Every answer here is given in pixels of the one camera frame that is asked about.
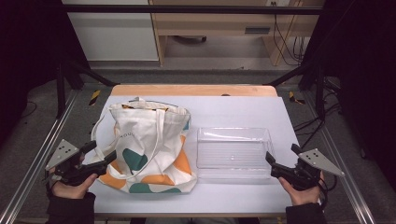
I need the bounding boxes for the clear plastic storage box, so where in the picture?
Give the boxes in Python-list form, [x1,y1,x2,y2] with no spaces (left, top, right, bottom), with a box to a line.
[195,126,276,181]

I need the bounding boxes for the yellow black tape strip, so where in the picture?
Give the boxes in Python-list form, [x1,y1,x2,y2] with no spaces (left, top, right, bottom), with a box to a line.
[88,89,103,107]
[287,91,306,106]

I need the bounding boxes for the white patterned canvas tote bag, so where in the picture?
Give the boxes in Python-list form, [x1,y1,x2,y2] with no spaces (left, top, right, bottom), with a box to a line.
[91,96,199,195]

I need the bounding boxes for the light wooden desk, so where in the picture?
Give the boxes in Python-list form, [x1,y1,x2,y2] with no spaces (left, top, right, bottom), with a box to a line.
[148,0,325,67]

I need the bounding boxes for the person's right hand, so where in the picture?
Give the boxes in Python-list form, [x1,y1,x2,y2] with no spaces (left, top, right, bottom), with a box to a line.
[277,172,325,207]

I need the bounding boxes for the black hanging cables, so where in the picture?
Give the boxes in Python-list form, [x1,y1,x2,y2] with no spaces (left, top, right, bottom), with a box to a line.
[271,1,308,67]

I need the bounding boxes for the black floor cables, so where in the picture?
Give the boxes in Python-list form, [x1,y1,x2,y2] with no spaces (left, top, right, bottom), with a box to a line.
[291,77,344,151]

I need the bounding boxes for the black horizontal frame bar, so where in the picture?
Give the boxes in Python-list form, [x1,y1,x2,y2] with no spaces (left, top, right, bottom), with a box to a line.
[61,4,323,16]

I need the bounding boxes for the black curtain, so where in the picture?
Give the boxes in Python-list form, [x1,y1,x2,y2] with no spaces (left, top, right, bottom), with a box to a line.
[0,0,92,148]
[299,0,396,190]

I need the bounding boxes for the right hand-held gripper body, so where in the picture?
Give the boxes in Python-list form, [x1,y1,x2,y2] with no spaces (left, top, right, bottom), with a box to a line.
[270,147,346,191]

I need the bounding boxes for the thin black floor cable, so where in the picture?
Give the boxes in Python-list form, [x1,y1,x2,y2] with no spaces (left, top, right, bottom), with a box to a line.
[19,100,39,119]

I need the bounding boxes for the aluminium frame rail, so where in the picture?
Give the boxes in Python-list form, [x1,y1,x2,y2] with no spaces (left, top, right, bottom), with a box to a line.
[302,90,377,224]
[0,89,79,224]

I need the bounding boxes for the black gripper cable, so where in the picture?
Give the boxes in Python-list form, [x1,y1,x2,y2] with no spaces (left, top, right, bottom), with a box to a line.
[317,173,339,210]

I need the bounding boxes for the black metal stand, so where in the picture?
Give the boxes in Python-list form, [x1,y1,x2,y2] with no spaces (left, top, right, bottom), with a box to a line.
[55,59,121,119]
[263,61,327,121]

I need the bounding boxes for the person's left hand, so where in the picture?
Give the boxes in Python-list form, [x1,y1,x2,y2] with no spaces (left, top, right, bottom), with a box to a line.
[49,172,99,201]

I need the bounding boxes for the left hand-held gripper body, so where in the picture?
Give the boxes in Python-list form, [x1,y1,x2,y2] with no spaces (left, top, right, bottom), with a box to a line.
[45,138,108,187]

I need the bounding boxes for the white table sheet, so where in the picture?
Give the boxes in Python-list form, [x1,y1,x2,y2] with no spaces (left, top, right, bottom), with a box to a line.
[92,94,301,216]

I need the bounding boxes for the white cabinet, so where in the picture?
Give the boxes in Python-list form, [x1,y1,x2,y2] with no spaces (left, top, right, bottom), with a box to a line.
[61,0,161,63]

